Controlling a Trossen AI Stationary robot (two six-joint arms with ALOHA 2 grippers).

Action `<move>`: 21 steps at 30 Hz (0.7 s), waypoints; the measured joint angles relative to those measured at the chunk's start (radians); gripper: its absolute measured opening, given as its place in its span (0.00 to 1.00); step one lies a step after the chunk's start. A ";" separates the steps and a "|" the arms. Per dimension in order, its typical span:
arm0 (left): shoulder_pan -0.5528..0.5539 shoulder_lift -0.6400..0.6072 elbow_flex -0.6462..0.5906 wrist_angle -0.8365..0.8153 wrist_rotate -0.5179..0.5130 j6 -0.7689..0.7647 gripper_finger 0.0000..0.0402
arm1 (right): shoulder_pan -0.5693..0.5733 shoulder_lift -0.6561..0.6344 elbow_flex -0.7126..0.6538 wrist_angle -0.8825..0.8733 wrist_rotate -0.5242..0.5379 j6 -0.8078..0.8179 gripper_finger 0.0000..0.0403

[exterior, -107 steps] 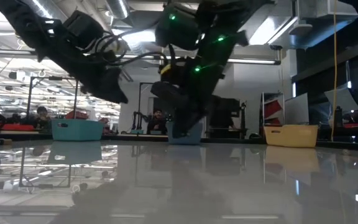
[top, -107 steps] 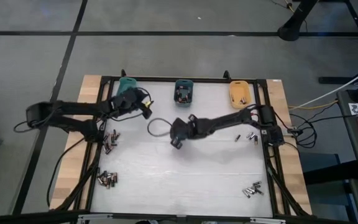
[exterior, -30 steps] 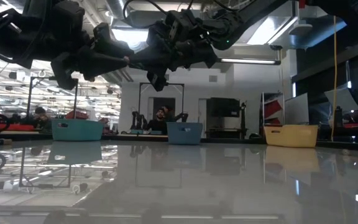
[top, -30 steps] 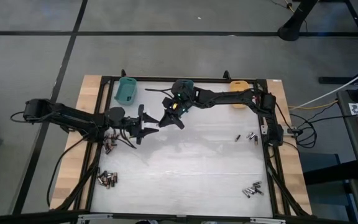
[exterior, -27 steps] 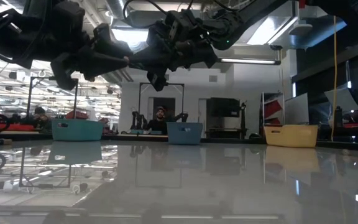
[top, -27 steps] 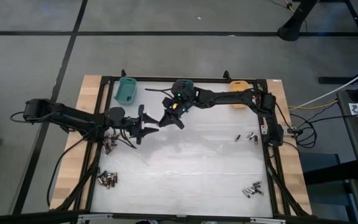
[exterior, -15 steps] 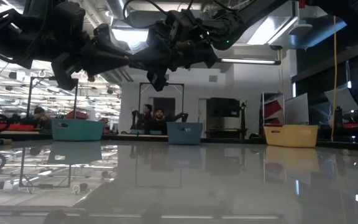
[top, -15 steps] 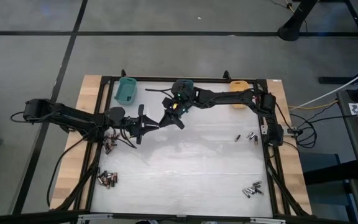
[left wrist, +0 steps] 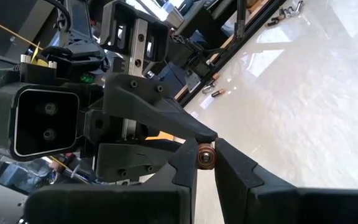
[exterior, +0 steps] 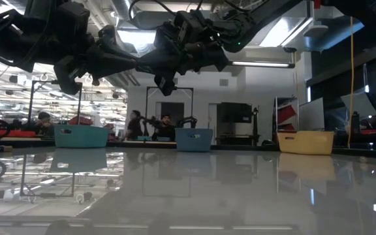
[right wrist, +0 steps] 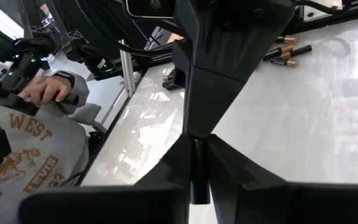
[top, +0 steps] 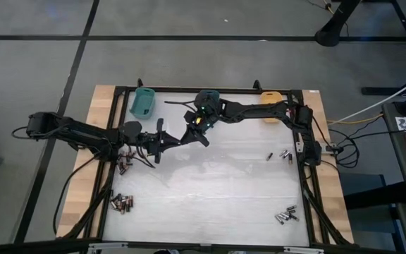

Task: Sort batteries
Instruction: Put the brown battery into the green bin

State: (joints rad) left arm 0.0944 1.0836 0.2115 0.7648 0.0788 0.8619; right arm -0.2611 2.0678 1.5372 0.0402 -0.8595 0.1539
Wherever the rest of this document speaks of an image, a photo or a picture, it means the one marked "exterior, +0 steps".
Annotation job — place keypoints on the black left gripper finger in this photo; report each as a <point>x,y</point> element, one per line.
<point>122,55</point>
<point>116,68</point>

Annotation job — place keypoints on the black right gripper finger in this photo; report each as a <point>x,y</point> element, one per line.
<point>162,69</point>
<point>162,57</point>

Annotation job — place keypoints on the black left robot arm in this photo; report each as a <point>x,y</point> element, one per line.
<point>28,36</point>

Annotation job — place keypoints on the black background robot arm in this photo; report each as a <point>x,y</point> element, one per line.
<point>189,120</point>
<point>149,121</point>

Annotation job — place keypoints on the person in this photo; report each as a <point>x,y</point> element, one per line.
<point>166,130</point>
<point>135,125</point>
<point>44,125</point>

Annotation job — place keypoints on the ceiling light tube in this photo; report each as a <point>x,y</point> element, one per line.
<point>260,64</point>

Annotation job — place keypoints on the black background monitor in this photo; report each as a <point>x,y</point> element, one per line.
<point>233,112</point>

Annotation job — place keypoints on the teal plastic bin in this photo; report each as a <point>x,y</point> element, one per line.
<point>82,138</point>

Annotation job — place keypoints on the blue-grey plastic bin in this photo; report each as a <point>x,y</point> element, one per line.
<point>194,143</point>

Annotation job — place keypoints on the red tray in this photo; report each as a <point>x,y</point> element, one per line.
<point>18,133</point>

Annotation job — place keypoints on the white ceiling fixture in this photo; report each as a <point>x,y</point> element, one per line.
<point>315,31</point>

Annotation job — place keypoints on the white monitor back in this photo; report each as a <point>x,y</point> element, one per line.
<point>312,114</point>

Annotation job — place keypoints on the yellow plastic bin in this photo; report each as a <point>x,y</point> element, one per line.
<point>305,145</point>

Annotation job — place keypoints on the grey monitor back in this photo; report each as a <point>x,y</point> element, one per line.
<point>359,104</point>

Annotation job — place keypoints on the black bottle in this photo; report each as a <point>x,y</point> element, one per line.
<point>355,124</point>

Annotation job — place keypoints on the red flat item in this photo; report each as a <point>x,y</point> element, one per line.
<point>369,131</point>

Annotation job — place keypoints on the black office desk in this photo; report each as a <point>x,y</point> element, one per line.
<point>370,140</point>

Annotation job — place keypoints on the black metal frame stand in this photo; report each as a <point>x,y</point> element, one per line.
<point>30,107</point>
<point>181,88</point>

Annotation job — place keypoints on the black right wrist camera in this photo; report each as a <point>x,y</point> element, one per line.
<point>188,23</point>

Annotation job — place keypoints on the black ceiling camera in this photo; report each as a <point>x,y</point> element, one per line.
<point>289,50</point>

